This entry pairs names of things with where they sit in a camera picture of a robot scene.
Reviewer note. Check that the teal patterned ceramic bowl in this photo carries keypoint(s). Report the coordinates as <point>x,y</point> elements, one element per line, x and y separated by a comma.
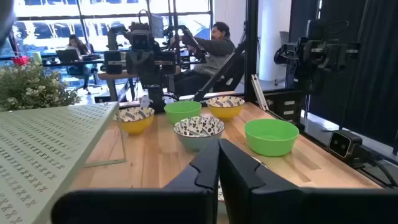
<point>197,140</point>

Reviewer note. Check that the light green cup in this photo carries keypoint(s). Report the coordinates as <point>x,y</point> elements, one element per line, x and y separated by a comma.
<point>37,58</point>

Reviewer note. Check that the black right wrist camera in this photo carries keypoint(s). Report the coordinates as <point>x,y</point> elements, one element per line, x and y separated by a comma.
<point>140,40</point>

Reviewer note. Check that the black table-level camera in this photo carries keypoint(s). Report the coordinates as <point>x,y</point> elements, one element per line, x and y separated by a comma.
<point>342,144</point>

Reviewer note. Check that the green plant in black pot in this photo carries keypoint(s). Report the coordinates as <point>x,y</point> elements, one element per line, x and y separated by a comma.
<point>31,90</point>

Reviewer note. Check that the black laptop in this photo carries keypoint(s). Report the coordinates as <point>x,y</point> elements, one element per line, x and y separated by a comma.
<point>66,56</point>

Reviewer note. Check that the pale green perforated metal rack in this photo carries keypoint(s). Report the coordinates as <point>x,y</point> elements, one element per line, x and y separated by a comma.
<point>46,149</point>

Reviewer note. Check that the person operating robot arms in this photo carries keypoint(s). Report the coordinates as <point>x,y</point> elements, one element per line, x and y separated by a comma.
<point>217,53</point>

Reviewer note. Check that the red basket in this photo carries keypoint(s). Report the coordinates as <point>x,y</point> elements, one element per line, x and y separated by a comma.
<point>20,60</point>

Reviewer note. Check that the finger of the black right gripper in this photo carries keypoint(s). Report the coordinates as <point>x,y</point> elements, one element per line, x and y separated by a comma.
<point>157,77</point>
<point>145,77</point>

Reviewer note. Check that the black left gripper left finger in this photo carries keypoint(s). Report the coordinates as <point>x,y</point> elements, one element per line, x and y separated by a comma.
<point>199,186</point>

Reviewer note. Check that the person at laptop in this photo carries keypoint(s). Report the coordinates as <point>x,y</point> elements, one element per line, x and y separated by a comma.
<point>77,46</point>

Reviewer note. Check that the green plastic bowl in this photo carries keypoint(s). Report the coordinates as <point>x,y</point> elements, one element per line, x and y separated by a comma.
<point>182,115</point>
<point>270,144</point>

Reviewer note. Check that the wooden top desk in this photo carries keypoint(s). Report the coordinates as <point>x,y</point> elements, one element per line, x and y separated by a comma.
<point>118,75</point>

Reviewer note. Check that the white metal bar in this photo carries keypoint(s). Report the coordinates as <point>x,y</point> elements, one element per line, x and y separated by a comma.
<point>258,91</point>

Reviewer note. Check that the black background robot arm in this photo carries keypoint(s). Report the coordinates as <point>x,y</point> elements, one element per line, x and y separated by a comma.
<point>194,43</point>

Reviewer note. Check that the yellow bowls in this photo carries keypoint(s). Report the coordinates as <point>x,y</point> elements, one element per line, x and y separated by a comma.
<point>136,126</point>

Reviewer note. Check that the yellow patterned ceramic bowl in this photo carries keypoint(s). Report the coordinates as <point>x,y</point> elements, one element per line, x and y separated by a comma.
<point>225,113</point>

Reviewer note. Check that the long black office desk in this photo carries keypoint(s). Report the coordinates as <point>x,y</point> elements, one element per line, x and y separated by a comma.
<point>56,63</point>

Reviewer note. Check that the black curtain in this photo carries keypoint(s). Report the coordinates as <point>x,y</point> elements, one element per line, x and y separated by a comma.
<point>376,77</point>

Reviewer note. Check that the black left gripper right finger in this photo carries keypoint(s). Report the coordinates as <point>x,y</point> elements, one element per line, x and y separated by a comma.
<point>248,193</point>

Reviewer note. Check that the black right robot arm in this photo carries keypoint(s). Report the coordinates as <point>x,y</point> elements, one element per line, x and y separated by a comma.
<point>155,96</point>

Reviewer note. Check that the black drawer unit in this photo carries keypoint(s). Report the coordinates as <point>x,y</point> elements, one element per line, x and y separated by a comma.
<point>280,107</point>

